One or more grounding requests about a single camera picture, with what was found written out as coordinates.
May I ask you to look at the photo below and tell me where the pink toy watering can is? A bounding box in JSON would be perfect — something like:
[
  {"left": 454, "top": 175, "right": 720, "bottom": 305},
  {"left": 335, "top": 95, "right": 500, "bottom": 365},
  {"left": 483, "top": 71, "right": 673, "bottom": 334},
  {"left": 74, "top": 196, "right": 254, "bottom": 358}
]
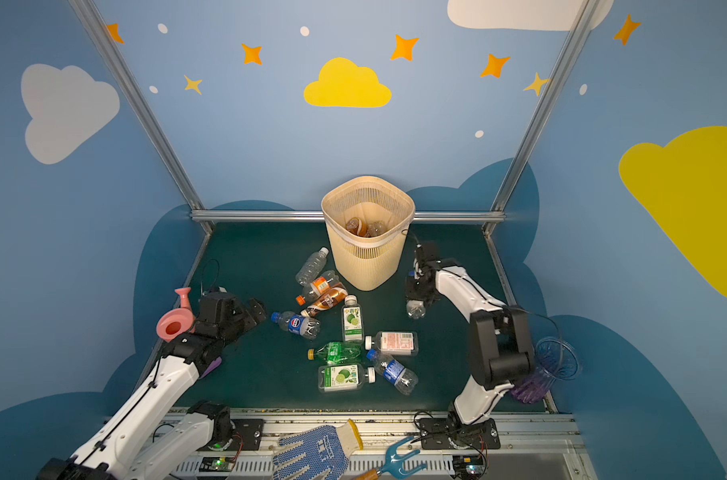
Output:
[{"left": 156, "top": 287, "right": 195, "bottom": 342}]

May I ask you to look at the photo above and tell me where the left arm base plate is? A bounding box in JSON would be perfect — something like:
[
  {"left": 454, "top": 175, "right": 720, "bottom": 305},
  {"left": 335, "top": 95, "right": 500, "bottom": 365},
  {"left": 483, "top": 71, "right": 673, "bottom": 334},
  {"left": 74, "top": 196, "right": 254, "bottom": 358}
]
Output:
[{"left": 203, "top": 418, "right": 264, "bottom": 452}]

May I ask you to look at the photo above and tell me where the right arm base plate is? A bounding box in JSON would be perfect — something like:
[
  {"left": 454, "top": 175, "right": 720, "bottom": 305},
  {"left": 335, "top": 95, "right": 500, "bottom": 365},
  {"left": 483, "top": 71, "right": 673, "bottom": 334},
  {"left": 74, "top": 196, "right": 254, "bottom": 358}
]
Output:
[{"left": 415, "top": 416, "right": 501, "bottom": 451}]

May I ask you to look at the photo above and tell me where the upright lime label bottle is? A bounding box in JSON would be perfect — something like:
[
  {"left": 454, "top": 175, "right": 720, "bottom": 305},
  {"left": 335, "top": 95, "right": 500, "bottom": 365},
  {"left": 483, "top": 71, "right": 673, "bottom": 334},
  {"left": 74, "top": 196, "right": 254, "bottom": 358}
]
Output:
[{"left": 341, "top": 295, "right": 365, "bottom": 343}]

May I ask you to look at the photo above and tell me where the pink label white cap bottle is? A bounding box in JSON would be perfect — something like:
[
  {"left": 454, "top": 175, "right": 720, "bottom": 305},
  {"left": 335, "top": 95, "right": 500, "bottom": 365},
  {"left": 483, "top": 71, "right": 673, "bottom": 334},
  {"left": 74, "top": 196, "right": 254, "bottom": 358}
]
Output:
[{"left": 365, "top": 331, "right": 419, "bottom": 357}]

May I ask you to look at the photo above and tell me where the beige plastic waste bin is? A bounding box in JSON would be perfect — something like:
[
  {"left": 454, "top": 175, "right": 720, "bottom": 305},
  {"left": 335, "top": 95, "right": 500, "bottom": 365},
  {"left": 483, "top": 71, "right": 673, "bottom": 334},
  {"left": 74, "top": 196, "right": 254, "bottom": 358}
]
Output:
[{"left": 321, "top": 176, "right": 415, "bottom": 291}]

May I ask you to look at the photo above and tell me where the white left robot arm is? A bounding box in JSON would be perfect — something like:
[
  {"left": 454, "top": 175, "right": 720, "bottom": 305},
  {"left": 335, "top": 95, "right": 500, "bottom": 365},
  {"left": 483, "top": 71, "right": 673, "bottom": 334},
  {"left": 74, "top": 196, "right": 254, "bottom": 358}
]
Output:
[{"left": 37, "top": 288, "right": 267, "bottom": 479}]

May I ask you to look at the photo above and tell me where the brown coffee drink bottle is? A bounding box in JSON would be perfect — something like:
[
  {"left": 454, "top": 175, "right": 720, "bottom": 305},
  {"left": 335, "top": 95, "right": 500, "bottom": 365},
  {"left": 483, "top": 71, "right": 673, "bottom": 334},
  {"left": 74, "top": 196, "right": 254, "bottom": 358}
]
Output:
[{"left": 300, "top": 284, "right": 348, "bottom": 318}]

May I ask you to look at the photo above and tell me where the blue knitted work glove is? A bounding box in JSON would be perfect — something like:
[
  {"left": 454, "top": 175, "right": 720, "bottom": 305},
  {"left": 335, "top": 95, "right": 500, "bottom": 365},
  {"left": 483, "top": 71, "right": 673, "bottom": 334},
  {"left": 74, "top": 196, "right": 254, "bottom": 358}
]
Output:
[{"left": 272, "top": 420, "right": 363, "bottom": 480}]

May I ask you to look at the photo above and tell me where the blue pepsi bottle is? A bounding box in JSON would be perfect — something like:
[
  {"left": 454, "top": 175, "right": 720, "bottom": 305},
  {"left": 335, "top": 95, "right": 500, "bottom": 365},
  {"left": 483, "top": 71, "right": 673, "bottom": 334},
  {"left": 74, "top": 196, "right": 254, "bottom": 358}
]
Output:
[{"left": 270, "top": 311, "right": 320, "bottom": 340}]

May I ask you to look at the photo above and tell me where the clear bottle grey cap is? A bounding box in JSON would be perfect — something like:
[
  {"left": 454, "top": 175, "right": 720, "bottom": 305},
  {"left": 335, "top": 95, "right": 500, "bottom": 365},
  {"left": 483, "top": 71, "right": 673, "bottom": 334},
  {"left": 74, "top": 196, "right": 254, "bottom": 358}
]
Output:
[{"left": 365, "top": 221, "right": 389, "bottom": 238}]

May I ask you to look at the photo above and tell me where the brown label bottle white cap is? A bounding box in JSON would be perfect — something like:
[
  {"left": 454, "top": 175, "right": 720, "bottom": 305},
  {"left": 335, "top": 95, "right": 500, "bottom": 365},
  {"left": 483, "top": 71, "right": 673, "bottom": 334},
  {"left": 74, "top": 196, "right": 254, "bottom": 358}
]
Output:
[{"left": 345, "top": 217, "right": 369, "bottom": 237}]

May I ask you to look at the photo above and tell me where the lime label bottle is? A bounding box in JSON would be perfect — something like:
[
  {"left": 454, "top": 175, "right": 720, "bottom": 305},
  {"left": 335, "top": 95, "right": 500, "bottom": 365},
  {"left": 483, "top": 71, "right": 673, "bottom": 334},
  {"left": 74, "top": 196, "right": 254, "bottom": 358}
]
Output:
[
  {"left": 318, "top": 364, "right": 377, "bottom": 393},
  {"left": 341, "top": 295, "right": 365, "bottom": 343}
]

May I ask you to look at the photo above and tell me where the blue label water bottle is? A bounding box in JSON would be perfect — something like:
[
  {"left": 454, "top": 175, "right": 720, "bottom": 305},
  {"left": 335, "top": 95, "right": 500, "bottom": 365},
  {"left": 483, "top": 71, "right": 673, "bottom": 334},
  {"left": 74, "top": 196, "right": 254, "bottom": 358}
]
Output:
[{"left": 367, "top": 349, "right": 419, "bottom": 396}]

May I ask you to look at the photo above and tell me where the clear plain plastic bottle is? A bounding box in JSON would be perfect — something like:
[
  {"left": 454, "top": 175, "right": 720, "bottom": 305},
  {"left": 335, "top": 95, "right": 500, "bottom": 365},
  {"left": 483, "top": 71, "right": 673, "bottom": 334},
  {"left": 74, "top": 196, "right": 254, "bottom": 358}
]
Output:
[{"left": 295, "top": 247, "right": 329, "bottom": 286}]

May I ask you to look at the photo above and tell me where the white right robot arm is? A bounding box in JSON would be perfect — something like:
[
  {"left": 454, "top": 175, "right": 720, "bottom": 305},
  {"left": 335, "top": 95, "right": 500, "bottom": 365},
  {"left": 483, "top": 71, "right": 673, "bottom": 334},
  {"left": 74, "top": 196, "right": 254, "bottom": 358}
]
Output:
[{"left": 405, "top": 242, "right": 535, "bottom": 431}]

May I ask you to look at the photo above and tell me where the green sprite bottle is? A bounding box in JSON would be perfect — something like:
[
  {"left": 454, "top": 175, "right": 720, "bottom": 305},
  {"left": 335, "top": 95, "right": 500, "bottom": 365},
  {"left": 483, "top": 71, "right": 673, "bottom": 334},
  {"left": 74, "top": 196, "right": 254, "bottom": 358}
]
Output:
[{"left": 307, "top": 341, "right": 365, "bottom": 366}]

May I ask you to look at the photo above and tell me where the small blue cap bottle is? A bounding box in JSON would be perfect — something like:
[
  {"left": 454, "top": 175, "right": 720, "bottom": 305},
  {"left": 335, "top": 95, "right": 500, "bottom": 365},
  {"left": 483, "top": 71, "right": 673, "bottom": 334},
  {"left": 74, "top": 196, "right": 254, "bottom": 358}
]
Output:
[{"left": 405, "top": 271, "right": 427, "bottom": 319}]

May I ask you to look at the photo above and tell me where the aluminium frame rail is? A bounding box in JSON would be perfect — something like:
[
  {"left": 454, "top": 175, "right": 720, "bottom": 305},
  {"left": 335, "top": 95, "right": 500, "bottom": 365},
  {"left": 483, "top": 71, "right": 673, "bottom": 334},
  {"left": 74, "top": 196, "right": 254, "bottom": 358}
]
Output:
[{"left": 68, "top": 0, "right": 599, "bottom": 415}]

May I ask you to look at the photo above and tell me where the blue garden hand fork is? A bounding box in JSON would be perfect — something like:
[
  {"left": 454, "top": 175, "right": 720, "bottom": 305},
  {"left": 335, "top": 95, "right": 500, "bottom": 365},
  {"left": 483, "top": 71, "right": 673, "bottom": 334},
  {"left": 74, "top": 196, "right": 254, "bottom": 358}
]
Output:
[{"left": 355, "top": 436, "right": 427, "bottom": 480}]

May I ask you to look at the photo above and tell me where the orange cap soda bottle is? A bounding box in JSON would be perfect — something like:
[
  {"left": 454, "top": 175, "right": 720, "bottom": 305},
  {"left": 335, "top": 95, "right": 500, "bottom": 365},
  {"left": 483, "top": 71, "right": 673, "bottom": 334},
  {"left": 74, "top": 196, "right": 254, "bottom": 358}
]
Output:
[{"left": 295, "top": 270, "right": 340, "bottom": 306}]

